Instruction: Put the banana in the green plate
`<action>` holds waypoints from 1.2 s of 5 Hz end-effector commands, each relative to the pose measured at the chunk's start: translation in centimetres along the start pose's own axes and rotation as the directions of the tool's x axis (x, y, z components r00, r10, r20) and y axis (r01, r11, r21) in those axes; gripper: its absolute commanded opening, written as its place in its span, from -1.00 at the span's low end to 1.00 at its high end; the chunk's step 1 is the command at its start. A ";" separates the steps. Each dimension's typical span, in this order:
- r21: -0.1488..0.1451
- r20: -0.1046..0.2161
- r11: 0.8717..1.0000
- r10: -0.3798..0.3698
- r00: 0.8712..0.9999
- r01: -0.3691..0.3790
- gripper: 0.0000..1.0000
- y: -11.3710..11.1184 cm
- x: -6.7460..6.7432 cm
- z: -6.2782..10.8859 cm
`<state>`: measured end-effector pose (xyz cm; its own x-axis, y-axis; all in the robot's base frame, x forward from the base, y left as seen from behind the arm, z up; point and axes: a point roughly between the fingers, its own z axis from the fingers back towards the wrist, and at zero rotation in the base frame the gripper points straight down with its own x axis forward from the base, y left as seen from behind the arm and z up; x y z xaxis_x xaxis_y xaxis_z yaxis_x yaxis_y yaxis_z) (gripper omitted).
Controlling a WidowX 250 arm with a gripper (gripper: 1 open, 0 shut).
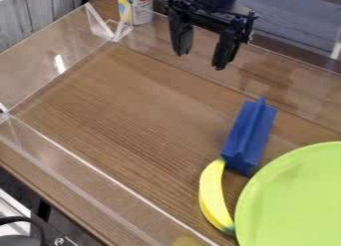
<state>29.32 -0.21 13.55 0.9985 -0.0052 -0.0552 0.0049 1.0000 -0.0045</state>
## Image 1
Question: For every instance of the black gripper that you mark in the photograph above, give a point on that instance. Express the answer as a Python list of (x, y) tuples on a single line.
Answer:
[(227, 11)]

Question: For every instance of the yellow toy banana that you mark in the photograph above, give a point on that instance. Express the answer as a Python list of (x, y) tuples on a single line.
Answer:
[(210, 197)]

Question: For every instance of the green plate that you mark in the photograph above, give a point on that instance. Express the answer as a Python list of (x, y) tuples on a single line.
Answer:
[(289, 206)]

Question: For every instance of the white paint can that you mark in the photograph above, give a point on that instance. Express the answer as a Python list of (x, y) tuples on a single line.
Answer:
[(137, 11)]

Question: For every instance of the blue star-shaped block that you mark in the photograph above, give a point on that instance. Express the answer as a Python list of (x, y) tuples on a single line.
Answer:
[(248, 136)]

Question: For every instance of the clear acrylic corner bracket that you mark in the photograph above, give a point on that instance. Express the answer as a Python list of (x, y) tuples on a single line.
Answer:
[(107, 29)]

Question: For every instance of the clear acrylic enclosure wall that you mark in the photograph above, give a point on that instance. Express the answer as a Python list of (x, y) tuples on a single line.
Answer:
[(110, 125)]

